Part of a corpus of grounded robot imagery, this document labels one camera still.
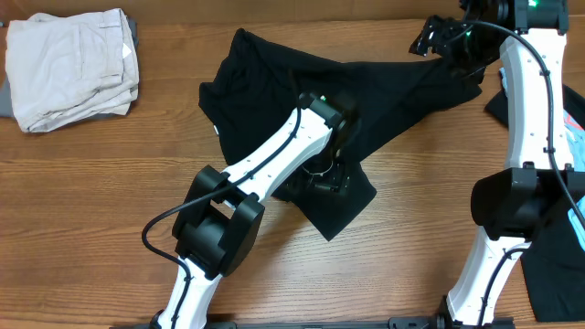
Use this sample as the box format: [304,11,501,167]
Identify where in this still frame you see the black t-shirt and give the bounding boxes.
[199,28,482,240]

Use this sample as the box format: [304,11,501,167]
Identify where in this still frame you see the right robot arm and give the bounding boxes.
[389,0,584,328]

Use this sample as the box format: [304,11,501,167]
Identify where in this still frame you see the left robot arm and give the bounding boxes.
[148,93,357,328]

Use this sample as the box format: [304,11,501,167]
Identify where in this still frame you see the light blue printed shirt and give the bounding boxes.
[498,67,585,252]

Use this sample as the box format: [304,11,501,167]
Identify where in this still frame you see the black garment at right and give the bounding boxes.
[485,88,584,323]

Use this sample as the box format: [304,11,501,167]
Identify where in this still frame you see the folded beige trousers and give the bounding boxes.
[5,8,140,133]

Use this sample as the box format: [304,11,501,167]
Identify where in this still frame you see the grey folded cloth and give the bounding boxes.
[1,17,139,119]

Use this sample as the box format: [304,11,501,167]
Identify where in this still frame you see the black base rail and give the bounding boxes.
[109,314,516,329]

